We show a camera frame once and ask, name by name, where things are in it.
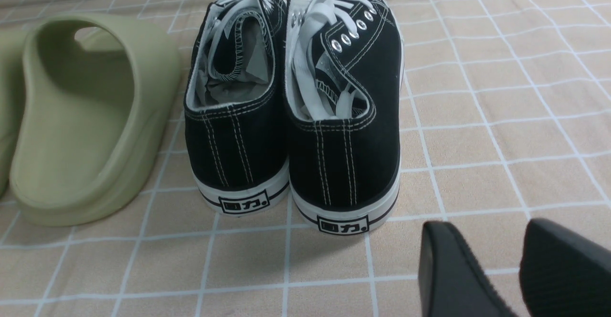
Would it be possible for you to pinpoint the black canvas sneaker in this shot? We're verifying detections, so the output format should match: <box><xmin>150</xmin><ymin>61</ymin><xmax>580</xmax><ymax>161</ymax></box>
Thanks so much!
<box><xmin>284</xmin><ymin>0</ymin><xmax>404</xmax><ymax>236</ymax></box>
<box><xmin>184</xmin><ymin>0</ymin><xmax>289</xmax><ymax>217</ymax></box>

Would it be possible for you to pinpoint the green slipper left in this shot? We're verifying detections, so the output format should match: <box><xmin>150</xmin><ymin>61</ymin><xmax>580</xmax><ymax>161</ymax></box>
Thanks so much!
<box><xmin>0</xmin><ymin>29</ymin><xmax>27</xmax><ymax>195</ymax></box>

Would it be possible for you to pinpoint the green slipper right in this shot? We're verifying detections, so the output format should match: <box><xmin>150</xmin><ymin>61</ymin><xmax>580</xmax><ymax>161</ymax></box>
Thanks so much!
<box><xmin>9</xmin><ymin>13</ymin><xmax>182</xmax><ymax>226</ymax></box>

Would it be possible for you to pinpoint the black canvas sneaker left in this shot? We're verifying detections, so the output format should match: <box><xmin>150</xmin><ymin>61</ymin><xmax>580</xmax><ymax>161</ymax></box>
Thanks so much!
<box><xmin>184</xmin><ymin>0</ymin><xmax>289</xmax><ymax>217</ymax></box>

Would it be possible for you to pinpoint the black canvas sneaker right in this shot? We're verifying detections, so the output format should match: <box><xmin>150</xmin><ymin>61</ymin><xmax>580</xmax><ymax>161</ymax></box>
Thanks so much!
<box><xmin>284</xmin><ymin>0</ymin><xmax>404</xmax><ymax>236</ymax></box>

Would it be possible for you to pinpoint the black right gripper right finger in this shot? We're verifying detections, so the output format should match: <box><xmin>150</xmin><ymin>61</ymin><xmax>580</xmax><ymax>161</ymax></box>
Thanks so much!
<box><xmin>519</xmin><ymin>218</ymin><xmax>611</xmax><ymax>317</ymax></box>

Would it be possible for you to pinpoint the green slipper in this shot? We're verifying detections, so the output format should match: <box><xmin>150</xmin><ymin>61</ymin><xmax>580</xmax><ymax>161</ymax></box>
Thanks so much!
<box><xmin>9</xmin><ymin>13</ymin><xmax>182</xmax><ymax>226</ymax></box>
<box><xmin>0</xmin><ymin>29</ymin><xmax>27</xmax><ymax>195</ymax></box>

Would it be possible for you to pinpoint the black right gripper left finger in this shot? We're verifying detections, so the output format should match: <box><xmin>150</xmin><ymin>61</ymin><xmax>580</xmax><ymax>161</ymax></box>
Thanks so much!
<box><xmin>418</xmin><ymin>221</ymin><xmax>516</xmax><ymax>317</ymax></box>

